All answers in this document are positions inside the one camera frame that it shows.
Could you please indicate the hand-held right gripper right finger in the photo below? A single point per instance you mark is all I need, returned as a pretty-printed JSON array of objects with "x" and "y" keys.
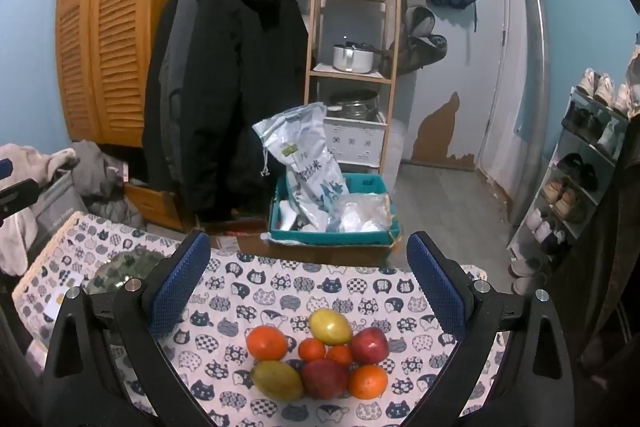
[{"x": 435, "y": 282}]

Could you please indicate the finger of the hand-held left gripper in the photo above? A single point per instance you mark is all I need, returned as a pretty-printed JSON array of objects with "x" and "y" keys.
[{"x": 17, "y": 197}]

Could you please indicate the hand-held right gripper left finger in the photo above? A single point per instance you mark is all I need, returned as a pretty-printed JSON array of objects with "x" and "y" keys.
[{"x": 180, "y": 282}]

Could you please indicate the green glass plate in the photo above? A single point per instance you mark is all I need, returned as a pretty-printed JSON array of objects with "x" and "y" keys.
[{"x": 125, "y": 264}]

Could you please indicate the red apple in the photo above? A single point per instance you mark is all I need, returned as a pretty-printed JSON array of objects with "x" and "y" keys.
[
  {"x": 369, "y": 345},
  {"x": 325, "y": 378}
]

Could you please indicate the orange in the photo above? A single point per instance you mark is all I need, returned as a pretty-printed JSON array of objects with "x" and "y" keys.
[
  {"x": 367, "y": 382},
  {"x": 267, "y": 342}
]

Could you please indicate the small tangerine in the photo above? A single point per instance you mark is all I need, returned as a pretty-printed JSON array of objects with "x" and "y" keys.
[
  {"x": 341, "y": 355},
  {"x": 311, "y": 349}
]

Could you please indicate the beige blanket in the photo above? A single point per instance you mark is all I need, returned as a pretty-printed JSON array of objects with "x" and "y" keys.
[{"x": 20, "y": 227}]

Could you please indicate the grey storage bag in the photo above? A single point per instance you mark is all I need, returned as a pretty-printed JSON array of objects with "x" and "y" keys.
[{"x": 60, "y": 207}]

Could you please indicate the wooden drawer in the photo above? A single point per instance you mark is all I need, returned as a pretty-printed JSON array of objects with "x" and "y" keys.
[{"x": 155, "y": 204}]

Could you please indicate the grey jacket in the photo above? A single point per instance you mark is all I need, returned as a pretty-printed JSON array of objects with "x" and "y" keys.
[{"x": 105, "y": 187}]

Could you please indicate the clear plastic bag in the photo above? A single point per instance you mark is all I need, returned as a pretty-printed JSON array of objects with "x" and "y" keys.
[{"x": 365, "y": 214}]

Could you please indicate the teal box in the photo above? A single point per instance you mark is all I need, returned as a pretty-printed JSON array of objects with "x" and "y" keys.
[{"x": 325, "y": 238}]

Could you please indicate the cat-print tablecloth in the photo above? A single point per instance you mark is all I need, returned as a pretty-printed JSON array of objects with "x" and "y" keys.
[{"x": 300, "y": 287}]

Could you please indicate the grey shoe rack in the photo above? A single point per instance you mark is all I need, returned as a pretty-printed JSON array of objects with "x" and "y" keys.
[{"x": 565, "y": 202}]

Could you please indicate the shoe rack with shoes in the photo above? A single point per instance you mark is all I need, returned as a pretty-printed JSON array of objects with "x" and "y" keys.
[{"x": 570, "y": 202}]

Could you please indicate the white patterned box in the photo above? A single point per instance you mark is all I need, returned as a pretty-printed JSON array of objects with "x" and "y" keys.
[{"x": 352, "y": 142}]

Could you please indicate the dark hanging garment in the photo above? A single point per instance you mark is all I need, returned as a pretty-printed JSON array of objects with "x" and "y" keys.
[{"x": 600, "y": 282}]

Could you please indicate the white rice bag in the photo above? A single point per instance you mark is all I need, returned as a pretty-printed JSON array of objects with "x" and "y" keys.
[{"x": 305, "y": 157}]

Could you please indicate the wooden louvered wardrobe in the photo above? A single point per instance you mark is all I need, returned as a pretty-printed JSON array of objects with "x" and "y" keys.
[{"x": 110, "y": 32}]

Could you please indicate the steel pot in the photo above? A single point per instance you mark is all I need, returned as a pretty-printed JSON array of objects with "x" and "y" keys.
[{"x": 352, "y": 104}]

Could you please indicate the black coat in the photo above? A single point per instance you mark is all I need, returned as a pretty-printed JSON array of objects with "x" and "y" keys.
[{"x": 230, "y": 82}]

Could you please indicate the grey door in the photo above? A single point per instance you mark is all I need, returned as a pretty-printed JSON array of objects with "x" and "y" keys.
[{"x": 465, "y": 67}]

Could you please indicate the white cooking pot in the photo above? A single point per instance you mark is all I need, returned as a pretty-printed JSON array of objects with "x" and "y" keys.
[{"x": 352, "y": 59}]

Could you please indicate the grey hanging bag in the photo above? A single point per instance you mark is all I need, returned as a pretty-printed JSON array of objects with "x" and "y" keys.
[{"x": 422, "y": 42}]

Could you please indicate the wooden shelf unit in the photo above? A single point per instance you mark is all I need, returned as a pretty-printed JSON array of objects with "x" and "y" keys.
[{"x": 312, "y": 32}]

